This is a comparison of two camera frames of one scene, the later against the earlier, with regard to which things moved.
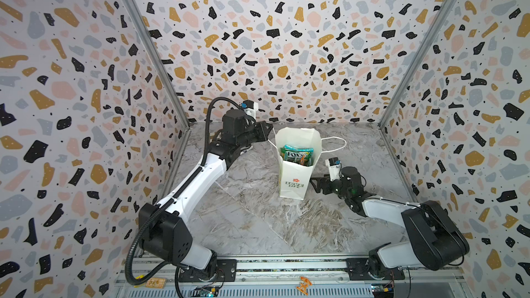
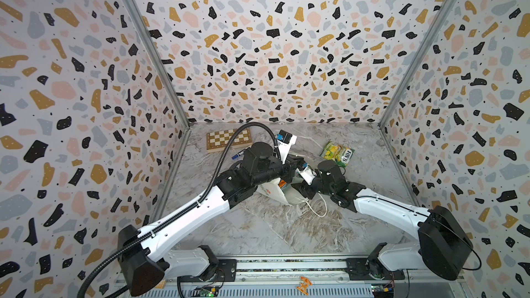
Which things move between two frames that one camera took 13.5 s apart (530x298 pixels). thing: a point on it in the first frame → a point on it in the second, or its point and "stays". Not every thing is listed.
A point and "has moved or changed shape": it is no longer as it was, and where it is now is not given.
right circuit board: [382, 290] stays
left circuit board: [206, 292] stays
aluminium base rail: [293, 276] stays
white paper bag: [294, 179] has moved or changed shape
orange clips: [303, 285] stays
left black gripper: [263, 134] → [290, 165]
